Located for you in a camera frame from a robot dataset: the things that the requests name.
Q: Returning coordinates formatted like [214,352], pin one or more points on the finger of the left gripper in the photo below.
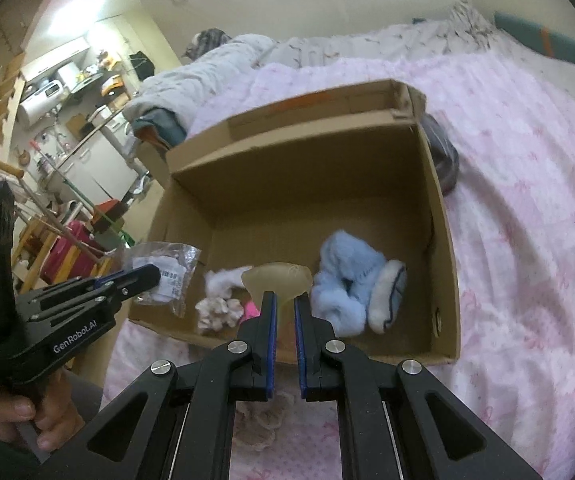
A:
[125,284]
[58,293]

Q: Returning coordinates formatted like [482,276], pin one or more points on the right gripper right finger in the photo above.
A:
[396,421]

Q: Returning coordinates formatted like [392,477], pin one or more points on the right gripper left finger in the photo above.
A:
[176,422]

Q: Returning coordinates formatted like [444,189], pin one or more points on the clear plastic packet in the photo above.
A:
[176,263]

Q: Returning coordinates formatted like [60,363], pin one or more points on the beige brown scrunchie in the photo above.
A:
[256,424]

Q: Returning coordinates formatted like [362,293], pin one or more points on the pink makeup sponge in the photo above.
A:
[250,311]

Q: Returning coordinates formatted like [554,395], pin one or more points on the light blue fluffy sock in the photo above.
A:
[356,287]

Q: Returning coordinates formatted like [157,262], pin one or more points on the person left hand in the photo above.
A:
[56,417]

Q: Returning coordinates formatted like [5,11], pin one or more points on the yellow wooden chair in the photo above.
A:
[44,256]

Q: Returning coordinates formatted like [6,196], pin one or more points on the white kitchen cabinet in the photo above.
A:
[97,170]

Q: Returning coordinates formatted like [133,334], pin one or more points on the brown cardboard bedside box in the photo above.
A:
[155,162]

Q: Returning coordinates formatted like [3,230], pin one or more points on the grey white blanket pile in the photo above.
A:
[184,89]

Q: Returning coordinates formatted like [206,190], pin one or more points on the open cardboard box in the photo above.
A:
[272,184]

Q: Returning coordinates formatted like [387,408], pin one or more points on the pink patterned quilt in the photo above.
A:
[512,220]

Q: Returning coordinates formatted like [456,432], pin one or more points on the grey tabby cat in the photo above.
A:
[205,41]

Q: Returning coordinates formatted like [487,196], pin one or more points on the black cloth bundle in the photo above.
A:
[445,157]

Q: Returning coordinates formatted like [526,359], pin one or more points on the white floral bed sheet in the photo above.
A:
[464,31]

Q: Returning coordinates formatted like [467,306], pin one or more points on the teal bed headboard cushion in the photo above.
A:
[537,37]

